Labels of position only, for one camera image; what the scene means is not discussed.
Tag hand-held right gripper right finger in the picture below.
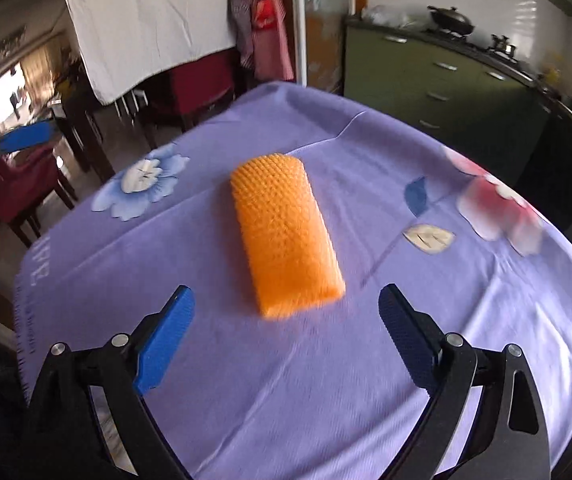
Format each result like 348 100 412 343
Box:
377 283 552 480

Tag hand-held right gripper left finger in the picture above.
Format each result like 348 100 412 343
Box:
20 285 197 480

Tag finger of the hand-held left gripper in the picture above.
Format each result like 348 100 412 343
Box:
0 121 61 173

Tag red upholstered chair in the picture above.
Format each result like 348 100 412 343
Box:
143 52 237 136
0 145 76 248

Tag dark wooden table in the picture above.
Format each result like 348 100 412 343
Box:
48 80 116 186

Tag purple floral tablecloth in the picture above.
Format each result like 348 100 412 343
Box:
13 82 572 480

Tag white hanging sheet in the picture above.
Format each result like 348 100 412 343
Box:
58 0 239 106

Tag dark kitchen counter cabinet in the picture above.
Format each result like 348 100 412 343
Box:
516 95 572 233

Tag green kitchen cabinet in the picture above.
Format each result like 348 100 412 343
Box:
343 15 552 161

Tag pink hanging apron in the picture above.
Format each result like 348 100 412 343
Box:
228 0 297 83

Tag gas stove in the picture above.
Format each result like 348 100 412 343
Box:
486 34 519 63

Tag frosted glass door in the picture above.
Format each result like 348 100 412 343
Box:
293 0 367 96

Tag black wok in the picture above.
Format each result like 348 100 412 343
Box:
426 5 477 36

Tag clear plastic bags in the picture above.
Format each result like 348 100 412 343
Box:
361 4 432 31

